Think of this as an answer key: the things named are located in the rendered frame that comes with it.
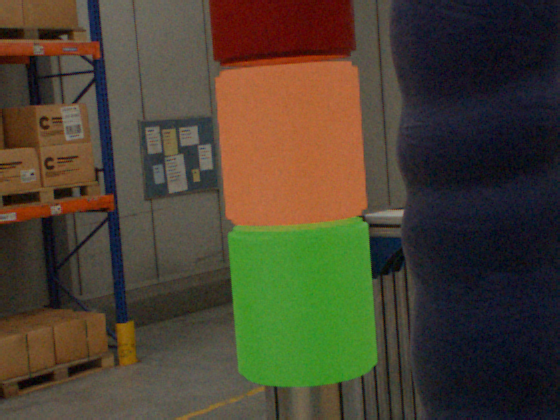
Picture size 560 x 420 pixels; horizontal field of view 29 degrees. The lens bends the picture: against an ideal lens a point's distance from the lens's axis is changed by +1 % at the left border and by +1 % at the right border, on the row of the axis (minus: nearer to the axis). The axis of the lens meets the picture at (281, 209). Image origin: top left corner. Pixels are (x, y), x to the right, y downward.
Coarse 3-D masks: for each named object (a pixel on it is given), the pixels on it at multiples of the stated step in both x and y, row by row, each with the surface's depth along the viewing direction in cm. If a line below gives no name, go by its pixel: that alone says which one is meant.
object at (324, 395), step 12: (336, 384) 38; (288, 396) 38; (300, 396) 37; (312, 396) 37; (324, 396) 38; (336, 396) 38; (288, 408) 38; (300, 408) 38; (312, 408) 37; (324, 408) 38; (336, 408) 38
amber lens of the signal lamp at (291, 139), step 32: (288, 64) 35; (320, 64) 35; (224, 96) 36; (256, 96) 35; (288, 96) 35; (320, 96) 35; (352, 96) 36; (224, 128) 36; (256, 128) 35; (288, 128) 35; (320, 128) 35; (352, 128) 36; (224, 160) 37; (256, 160) 35; (288, 160) 35; (320, 160) 35; (352, 160) 36; (224, 192) 37; (256, 192) 36; (288, 192) 35; (320, 192) 35; (352, 192) 36; (256, 224) 36; (288, 224) 36
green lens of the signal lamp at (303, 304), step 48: (240, 240) 36; (288, 240) 35; (336, 240) 36; (240, 288) 37; (288, 288) 36; (336, 288) 36; (240, 336) 37; (288, 336) 36; (336, 336) 36; (288, 384) 36
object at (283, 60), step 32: (224, 0) 36; (256, 0) 35; (288, 0) 35; (320, 0) 35; (352, 0) 37; (224, 32) 36; (256, 32) 35; (288, 32) 35; (320, 32) 35; (352, 32) 36; (224, 64) 36; (256, 64) 38
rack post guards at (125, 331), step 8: (120, 328) 996; (128, 328) 1001; (120, 336) 998; (128, 336) 1001; (120, 344) 999; (128, 344) 1001; (120, 352) 1000; (128, 352) 1001; (120, 360) 1002; (128, 360) 1001; (136, 360) 1009
